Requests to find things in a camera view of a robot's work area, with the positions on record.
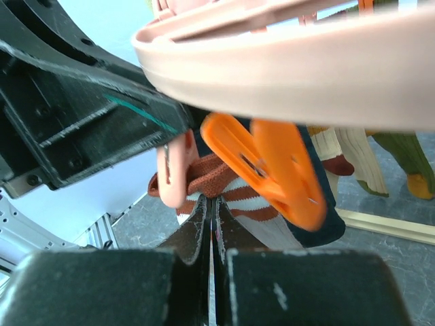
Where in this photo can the maroon olive striped sock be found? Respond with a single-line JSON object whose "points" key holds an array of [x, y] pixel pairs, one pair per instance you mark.
{"points": [[346, 151]]}

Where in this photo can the red white striped sock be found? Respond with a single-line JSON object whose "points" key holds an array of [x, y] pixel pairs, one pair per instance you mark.
{"points": [[211, 177]]}

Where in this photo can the dark navy sock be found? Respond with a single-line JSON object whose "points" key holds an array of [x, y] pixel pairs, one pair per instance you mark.
{"points": [[333, 226]]}

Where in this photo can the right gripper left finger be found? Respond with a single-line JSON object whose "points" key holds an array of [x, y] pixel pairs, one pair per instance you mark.
{"points": [[167, 285]]}

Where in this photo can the pink round clip hanger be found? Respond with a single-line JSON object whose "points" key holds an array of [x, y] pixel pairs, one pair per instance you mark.
{"points": [[375, 71]]}

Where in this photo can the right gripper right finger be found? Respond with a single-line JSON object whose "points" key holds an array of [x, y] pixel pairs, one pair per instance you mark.
{"points": [[257, 286]]}

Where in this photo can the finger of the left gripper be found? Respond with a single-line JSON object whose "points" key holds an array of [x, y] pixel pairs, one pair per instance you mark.
{"points": [[70, 109]]}

